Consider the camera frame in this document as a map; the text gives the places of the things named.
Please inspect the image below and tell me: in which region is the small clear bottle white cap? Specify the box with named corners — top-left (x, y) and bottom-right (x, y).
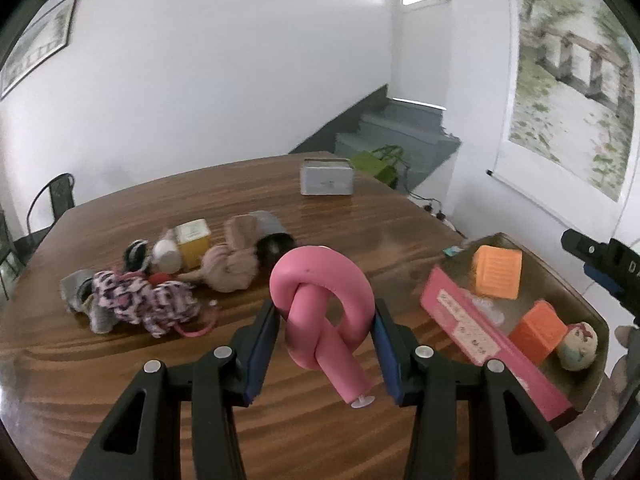
top-left (151, 230), bottom-right (182, 273)

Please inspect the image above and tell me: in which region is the white plush doll ball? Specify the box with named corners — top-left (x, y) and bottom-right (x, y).
top-left (557, 321), bottom-right (599, 372)

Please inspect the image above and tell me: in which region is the person's right hand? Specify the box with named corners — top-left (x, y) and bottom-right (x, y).
top-left (607, 324), bottom-right (638, 397)

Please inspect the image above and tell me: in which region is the pink cardboard box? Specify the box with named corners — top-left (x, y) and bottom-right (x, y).
top-left (420, 232), bottom-right (610, 423)

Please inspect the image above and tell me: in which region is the large light orange cube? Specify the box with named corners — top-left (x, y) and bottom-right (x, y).
top-left (473, 245), bottom-right (523, 301)

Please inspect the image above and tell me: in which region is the white plastic packet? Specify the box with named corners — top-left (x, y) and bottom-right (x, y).
top-left (462, 294), bottom-right (503, 326)

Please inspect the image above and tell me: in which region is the grey and black rolled sock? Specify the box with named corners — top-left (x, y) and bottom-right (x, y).
top-left (250, 210), bottom-right (297, 281)

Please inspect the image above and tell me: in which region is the dark fuzzy sock white trim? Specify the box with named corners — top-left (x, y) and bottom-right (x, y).
top-left (123, 240), bottom-right (152, 275)

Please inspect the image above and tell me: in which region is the small red-orange cube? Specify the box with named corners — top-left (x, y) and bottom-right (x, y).
top-left (508, 300), bottom-right (570, 366)

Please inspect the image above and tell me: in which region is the framed wall picture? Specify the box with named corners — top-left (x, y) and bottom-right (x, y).
top-left (0, 0), bottom-right (81, 101)

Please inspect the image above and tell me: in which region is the beige knotted cloth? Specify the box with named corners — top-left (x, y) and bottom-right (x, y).
top-left (180, 215), bottom-right (261, 293)

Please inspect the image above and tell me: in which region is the landscape wall scroll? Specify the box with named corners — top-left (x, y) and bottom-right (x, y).
top-left (487, 0), bottom-right (640, 241)

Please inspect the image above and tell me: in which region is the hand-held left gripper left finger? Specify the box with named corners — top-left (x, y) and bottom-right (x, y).
top-left (70, 299), bottom-right (282, 480)

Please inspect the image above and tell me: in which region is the pink leopard print sock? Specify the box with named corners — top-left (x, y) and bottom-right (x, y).
top-left (91, 269), bottom-right (202, 339)

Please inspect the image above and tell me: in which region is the wooden desktop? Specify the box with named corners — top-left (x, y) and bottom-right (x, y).
top-left (0, 151), bottom-right (608, 480)

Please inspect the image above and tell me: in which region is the black power cable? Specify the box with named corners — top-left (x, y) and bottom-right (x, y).
top-left (402, 165), bottom-right (441, 207)

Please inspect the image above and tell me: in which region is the small yellow box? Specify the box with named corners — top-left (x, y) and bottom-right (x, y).
top-left (174, 218), bottom-right (212, 269)

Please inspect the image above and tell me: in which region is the grey sock with striped cuff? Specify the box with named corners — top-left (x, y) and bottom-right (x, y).
top-left (60, 269), bottom-right (118, 335)

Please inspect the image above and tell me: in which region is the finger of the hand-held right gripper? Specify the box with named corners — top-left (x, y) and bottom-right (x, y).
top-left (583, 263), bottom-right (640, 313)
top-left (561, 228), bottom-right (610, 263)

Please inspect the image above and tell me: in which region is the white power strip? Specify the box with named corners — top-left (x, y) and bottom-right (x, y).
top-left (420, 201), bottom-right (453, 226)

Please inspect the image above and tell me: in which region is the grey staircase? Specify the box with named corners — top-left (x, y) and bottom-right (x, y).
top-left (290, 84), bottom-right (462, 196)

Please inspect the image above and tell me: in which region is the pink knotted foam tube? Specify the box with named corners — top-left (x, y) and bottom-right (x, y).
top-left (269, 245), bottom-right (375, 408)

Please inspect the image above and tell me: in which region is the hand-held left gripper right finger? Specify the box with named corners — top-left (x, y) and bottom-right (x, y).
top-left (371, 299), bottom-right (583, 480)

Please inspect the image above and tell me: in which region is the green shopping bag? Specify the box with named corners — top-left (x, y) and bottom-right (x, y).
top-left (350, 145), bottom-right (407, 188)

